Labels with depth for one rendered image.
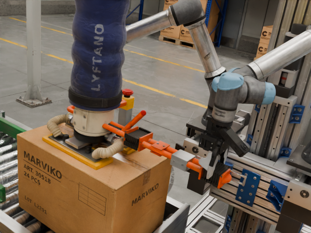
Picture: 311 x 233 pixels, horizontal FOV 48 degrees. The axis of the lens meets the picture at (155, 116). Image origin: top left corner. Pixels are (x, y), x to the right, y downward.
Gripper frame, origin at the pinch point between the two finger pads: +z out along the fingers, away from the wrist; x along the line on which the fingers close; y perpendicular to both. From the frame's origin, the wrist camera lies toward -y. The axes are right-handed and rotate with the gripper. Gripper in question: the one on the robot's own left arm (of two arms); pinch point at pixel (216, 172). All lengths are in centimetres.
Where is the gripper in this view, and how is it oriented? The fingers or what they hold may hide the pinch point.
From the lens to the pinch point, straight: 126.7
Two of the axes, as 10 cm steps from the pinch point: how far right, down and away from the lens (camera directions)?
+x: -5.9, 2.4, -7.7
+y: -8.0, -3.2, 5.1
